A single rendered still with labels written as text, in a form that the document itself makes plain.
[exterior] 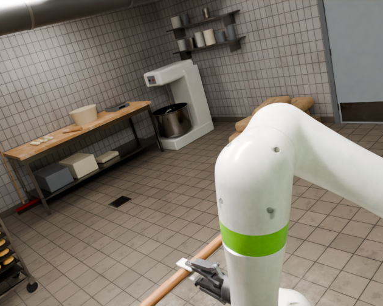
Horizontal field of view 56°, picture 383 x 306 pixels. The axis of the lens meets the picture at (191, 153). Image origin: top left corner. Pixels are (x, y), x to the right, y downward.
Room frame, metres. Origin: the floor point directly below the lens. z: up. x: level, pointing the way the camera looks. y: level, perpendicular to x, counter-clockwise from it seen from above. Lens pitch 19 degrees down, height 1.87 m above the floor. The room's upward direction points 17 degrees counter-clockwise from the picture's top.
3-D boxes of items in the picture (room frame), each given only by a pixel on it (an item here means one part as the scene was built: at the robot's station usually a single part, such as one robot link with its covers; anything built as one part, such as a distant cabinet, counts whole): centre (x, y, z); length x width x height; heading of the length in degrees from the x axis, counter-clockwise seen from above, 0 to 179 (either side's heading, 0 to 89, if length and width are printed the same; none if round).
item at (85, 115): (5.68, 1.44, 1.01); 0.43 x 0.43 x 0.21
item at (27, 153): (5.52, 1.51, 0.45); 2.20 x 0.80 x 0.90; 128
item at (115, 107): (6.00, 0.97, 0.94); 0.32 x 0.30 x 0.07; 38
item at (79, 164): (5.35, 1.73, 0.35); 0.50 x 0.36 x 0.24; 40
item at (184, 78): (6.19, 0.01, 0.66); 1.00 x 0.66 x 1.32; 128
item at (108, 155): (5.64, 1.35, 0.27); 0.34 x 0.26 x 0.07; 134
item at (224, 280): (0.79, 0.01, 1.20); 0.09 x 0.07 x 0.08; 39
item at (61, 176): (5.09, 2.06, 0.35); 0.50 x 0.36 x 0.24; 38
